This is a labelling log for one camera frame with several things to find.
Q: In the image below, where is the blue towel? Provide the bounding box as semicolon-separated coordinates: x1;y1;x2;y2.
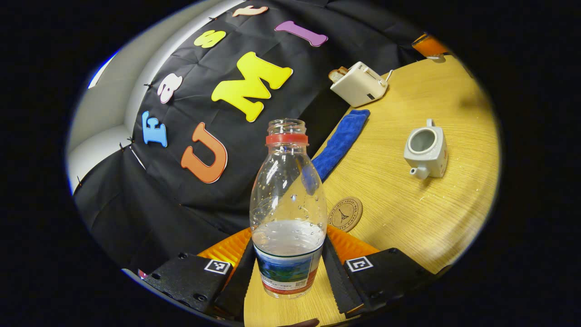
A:
311;109;370;182

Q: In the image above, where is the white ceramic teacup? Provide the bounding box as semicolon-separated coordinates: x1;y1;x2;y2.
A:
404;119;448;180

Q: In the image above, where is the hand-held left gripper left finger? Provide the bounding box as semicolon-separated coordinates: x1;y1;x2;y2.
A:
141;227;257;321

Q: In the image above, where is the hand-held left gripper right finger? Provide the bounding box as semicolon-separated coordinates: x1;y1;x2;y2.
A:
320;225;438;318

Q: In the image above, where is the black backdrop cloth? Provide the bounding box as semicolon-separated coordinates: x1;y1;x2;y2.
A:
73;0;432;273

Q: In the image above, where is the clear plastic water bottle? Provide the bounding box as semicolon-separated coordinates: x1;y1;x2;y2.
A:
249;119;328;299

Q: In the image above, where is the white toaster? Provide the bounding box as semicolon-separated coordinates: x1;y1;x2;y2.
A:
330;61;389;108

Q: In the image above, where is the round brown coaster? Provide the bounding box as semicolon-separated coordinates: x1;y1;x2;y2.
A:
328;197;364;233

